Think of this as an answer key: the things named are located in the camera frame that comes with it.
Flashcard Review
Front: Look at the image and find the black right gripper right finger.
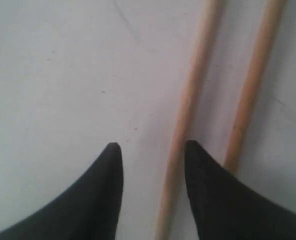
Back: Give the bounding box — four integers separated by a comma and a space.
184, 140, 296, 240

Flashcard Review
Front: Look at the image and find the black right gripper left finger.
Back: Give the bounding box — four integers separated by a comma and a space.
0, 142, 123, 240

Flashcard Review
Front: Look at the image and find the wooden chopstick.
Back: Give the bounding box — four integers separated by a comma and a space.
153, 0, 224, 240
223, 0, 287, 175

